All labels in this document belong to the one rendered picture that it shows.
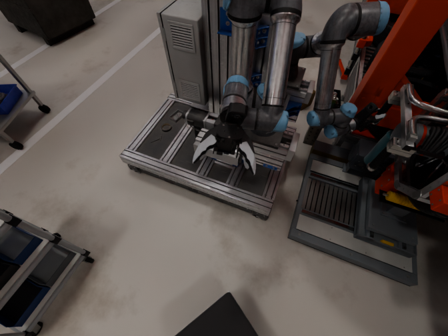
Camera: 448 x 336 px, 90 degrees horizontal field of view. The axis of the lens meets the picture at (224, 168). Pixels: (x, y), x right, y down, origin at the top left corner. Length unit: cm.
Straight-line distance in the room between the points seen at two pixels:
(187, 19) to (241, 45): 34
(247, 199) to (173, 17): 114
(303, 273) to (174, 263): 90
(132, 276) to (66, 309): 42
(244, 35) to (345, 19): 41
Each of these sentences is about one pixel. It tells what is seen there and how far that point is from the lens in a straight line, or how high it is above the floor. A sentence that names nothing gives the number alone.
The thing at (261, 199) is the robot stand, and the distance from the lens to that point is 163.
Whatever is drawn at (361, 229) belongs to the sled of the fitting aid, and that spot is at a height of 15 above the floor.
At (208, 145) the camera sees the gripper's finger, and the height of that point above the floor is 125.
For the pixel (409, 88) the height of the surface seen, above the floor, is 101.
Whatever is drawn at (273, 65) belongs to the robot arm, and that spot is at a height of 127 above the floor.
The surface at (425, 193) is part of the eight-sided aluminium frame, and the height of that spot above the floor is 80.
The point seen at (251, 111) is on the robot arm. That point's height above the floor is 115.
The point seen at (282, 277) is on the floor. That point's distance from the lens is 174.
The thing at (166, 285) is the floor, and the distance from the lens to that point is 173.
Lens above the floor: 168
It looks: 57 degrees down
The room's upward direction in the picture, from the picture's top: straight up
